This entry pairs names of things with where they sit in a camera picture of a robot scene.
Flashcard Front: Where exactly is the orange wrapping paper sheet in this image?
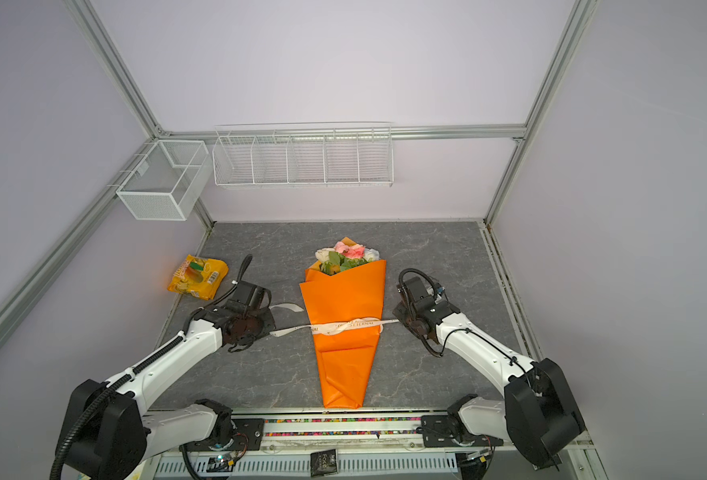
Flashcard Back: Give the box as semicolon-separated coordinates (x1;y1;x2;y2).
300;237;387;409

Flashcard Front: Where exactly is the white ribbon gold lettering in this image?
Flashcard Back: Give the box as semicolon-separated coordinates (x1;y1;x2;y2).
270;317;399;337

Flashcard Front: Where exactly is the white fake rose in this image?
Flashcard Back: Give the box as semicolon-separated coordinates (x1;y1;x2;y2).
363;248;381;263

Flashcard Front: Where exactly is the dark pink fake rose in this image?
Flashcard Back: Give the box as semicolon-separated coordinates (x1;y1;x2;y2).
345;244;365;260

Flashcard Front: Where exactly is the cream fake rose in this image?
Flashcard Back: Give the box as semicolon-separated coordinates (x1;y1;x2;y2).
316;247;335;275

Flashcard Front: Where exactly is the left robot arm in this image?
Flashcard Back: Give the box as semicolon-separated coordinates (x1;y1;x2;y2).
50;307;276;479

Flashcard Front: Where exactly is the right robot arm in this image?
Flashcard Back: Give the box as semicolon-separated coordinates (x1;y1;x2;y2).
393;301;585;468

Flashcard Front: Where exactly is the yellow snack bag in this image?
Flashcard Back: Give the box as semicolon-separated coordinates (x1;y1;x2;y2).
168;255;230;300

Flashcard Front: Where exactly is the white mesh box basket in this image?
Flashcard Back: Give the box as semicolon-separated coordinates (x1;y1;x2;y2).
117;140;214;221

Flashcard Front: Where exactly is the black box centre front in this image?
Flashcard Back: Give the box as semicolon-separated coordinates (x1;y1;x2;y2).
310;449;340;478

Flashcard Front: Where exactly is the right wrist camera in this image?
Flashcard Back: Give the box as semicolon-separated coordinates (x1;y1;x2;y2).
401;274;445;308

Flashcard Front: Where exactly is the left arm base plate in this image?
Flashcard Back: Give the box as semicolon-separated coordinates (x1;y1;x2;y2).
207;417;266;451

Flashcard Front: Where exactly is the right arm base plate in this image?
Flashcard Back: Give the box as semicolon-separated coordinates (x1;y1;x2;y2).
417;413;503;448

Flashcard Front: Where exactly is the aluminium front rail frame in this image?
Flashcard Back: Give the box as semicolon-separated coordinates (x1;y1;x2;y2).
136;407;607;480

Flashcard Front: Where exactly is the white slotted cable duct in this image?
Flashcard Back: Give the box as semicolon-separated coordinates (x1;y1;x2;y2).
190;452;459;479

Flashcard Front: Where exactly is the white wire wall shelf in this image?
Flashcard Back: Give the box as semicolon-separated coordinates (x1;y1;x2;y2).
213;122;395;188

